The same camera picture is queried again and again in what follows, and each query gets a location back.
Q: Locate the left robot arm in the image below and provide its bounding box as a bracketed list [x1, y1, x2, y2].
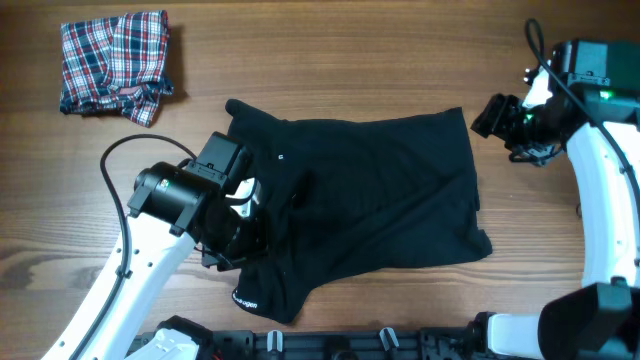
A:
[45, 132, 268, 359]

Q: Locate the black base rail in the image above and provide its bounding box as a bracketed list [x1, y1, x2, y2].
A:
[127, 327, 501, 360]

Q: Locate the plaid folded cloth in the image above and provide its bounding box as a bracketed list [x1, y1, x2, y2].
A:
[59, 10, 174, 127]

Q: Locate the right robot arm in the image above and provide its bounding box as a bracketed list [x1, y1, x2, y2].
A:
[472, 39, 639, 359]

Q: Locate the black garment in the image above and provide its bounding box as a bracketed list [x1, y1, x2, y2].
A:
[225, 99, 492, 324]

